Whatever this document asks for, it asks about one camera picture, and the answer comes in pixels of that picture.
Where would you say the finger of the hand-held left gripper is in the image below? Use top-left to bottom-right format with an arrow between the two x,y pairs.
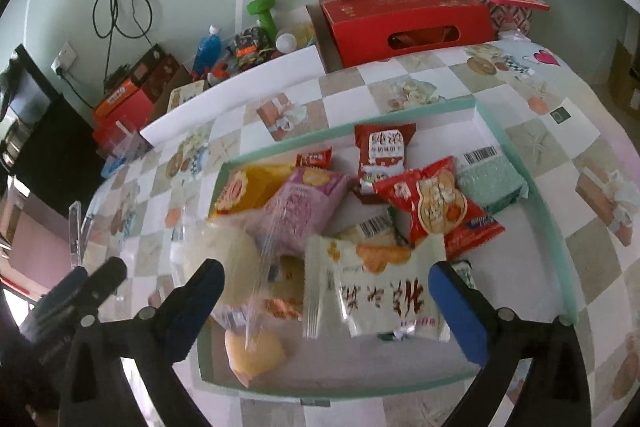
64,256 -> 128,324
21,266 -> 89,324

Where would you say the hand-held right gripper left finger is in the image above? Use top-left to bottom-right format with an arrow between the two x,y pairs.
59,258 -> 226,427

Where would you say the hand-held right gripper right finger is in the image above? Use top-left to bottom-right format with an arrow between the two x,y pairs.
427,260 -> 591,427

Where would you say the green white biscuit packet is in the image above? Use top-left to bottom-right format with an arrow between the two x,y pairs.
379,258 -> 475,339

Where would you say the clear-wrapped white jelly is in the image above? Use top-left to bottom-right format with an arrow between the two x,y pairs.
171,216 -> 277,349

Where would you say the white orange-print cake packet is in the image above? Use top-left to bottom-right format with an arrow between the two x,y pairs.
301,233 -> 452,344

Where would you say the tan cracker packet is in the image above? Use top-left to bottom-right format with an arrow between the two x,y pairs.
262,294 -> 306,322

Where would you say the red paw-print snack packet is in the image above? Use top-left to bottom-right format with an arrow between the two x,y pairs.
371,156 -> 507,261

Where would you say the teal cardboard tray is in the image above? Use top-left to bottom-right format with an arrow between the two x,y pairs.
194,99 -> 579,404

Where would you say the clear green-edged pastry packet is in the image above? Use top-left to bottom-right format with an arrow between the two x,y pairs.
339,211 -> 417,249

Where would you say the yellow snack packet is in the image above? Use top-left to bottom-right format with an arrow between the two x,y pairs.
206,162 -> 297,221

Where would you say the silver green snack packet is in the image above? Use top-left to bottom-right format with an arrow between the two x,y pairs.
454,146 -> 531,216

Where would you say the pink snack packet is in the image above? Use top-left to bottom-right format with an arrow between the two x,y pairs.
256,166 -> 352,259

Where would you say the red cartoon biscuit packet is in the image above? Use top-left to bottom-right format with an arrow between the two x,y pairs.
353,122 -> 418,198

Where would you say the small red candy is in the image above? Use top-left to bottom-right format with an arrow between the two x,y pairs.
294,146 -> 334,170

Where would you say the clear phone stand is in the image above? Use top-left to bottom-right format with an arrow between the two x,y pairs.
66,201 -> 84,269

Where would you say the blue tissue pack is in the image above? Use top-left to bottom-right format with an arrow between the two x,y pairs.
101,156 -> 129,178

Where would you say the clear plastic box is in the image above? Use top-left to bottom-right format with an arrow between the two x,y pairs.
96,118 -> 154,161

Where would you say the black cabinet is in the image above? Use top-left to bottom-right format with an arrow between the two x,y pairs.
0,44 -> 107,208

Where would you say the red cardboard box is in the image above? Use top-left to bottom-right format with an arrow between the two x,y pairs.
90,91 -> 157,148

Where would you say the steel kettle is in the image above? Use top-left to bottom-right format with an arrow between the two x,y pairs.
0,117 -> 32,168

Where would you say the orange box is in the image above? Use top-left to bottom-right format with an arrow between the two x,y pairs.
93,76 -> 137,118

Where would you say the white card box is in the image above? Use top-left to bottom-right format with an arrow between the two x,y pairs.
165,79 -> 209,114

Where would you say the black power adapter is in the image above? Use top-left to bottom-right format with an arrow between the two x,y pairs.
102,63 -> 133,88

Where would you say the white board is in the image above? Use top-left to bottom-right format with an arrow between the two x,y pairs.
139,45 -> 329,148

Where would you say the brown box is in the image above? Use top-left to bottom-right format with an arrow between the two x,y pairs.
129,44 -> 194,108

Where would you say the blue bottle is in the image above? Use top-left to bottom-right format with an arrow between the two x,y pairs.
191,25 -> 224,76

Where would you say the colourful toy pile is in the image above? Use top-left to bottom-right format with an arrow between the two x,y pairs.
209,26 -> 277,81

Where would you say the clear bottle white cap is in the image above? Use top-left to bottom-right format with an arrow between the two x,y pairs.
274,24 -> 317,54

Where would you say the red gift box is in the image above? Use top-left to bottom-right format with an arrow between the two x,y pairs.
319,0 -> 497,68

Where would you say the green dumbbell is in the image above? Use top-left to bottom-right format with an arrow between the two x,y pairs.
246,0 -> 279,46

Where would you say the wall socket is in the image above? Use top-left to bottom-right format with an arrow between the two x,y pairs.
51,42 -> 78,78

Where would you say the black cable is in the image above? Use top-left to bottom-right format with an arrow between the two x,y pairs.
91,0 -> 154,78

